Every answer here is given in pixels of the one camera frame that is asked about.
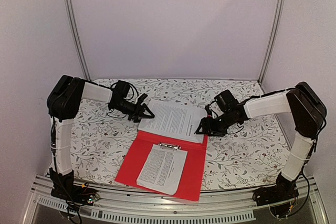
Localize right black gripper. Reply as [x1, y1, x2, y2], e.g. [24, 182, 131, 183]
[196, 111, 238, 137]

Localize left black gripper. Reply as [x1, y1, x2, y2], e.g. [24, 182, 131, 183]
[110, 99, 154, 122]

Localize printed white paper sheets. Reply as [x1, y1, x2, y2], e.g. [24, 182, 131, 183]
[138, 99, 207, 144]

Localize spine metal folder clip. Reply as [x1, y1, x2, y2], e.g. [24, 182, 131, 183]
[158, 143, 181, 151]

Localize red file folder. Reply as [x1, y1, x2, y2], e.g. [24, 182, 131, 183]
[115, 131, 208, 201]

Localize separate printed paper sheet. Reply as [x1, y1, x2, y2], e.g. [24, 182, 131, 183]
[136, 145, 188, 195]

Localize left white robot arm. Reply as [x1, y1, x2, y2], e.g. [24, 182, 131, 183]
[47, 75, 155, 176]

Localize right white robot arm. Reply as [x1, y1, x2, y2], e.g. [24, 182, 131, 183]
[195, 81, 327, 201]

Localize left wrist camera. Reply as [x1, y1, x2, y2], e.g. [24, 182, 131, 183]
[135, 93, 148, 104]

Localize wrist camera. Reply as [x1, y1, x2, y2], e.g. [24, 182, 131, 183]
[205, 104, 218, 118]
[135, 93, 148, 104]

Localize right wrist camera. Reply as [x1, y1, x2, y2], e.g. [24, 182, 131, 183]
[205, 104, 218, 118]

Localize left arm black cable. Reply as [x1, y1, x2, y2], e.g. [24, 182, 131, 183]
[109, 82, 140, 101]

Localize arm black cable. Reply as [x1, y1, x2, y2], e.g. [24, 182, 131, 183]
[109, 82, 140, 101]
[249, 87, 297, 99]

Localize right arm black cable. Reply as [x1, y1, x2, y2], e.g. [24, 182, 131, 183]
[249, 87, 297, 99]

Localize aluminium front rail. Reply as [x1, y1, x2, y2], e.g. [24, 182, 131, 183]
[23, 175, 330, 223]

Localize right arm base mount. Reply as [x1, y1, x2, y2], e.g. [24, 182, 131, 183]
[252, 174, 299, 219]

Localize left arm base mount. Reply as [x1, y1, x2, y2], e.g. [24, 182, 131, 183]
[49, 168, 100, 205]

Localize left aluminium frame post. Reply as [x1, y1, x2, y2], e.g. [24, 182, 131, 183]
[64, 0, 91, 81]

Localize aluminium frame post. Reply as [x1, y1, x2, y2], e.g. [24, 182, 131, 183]
[258, 0, 285, 85]
[64, 0, 91, 81]

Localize right aluminium frame post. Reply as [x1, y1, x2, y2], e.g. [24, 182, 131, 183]
[258, 0, 285, 85]

